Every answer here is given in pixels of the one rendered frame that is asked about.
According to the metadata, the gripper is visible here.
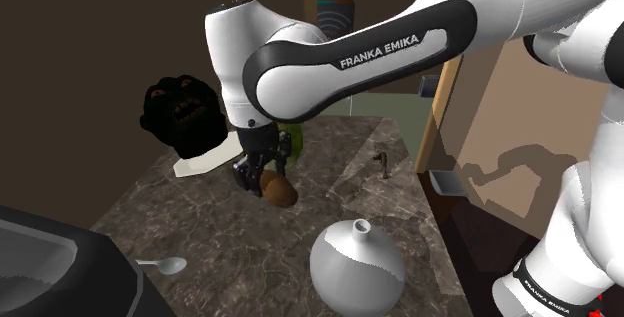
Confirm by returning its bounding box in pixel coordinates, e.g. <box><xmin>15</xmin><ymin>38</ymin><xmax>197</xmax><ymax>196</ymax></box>
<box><xmin>232</xmin><ymin>123</ymin><xmax>293</xmax><ymax>198</ymax></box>

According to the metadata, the brown oval fruit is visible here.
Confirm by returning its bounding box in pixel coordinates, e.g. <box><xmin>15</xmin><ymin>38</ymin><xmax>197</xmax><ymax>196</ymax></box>
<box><xmin>259</xmin><ymin>170</ymin><xmax>299</xmax><ymax>208</ymax></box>

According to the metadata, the green cup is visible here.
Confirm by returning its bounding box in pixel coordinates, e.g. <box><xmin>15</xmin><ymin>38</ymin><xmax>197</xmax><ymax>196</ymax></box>
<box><xmin>278</xmin><ymin>121</ymin><xmax>304</xmax><ymax>170</ymax></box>

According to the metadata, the black gorilla head bust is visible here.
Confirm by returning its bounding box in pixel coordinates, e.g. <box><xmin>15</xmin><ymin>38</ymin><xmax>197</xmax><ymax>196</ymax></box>
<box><xmin>139</xmin><ymin>74</ymin><xmax>244</xmax><ymax>179</ymax></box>

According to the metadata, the white round vase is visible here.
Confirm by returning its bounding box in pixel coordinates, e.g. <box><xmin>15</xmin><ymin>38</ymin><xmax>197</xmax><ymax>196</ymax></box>
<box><xmin>309</xmin><ymin>218</ymin><xmax>407</xmax><ymax>317</ymax></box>

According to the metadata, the silver spoon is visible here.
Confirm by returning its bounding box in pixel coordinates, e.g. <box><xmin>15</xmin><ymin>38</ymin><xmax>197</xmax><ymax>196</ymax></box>
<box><xmin>134</xmin><ymin>256</ymin><xmax>188</xmax><ymax>276</ymax></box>

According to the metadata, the black basin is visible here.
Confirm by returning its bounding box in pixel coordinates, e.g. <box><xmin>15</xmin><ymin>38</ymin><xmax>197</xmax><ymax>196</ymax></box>
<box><xmin>0</xmin><ymin>204</ymin><xmax>178</xmax><ymax>317</ymax></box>

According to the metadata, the dark wall picture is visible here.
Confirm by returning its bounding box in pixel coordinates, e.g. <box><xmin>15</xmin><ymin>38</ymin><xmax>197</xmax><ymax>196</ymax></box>
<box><xmin>316</xmin><ymin>0</ymin><xmax>356</xmax><ymax>40</ymax></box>

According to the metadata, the beige door with wooden frame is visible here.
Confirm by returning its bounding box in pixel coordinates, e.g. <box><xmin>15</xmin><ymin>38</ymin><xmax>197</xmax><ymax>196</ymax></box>
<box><xmin>414</xmin><ymin>37</ymin><xmax>611</xmax><ymax>240</ymax></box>

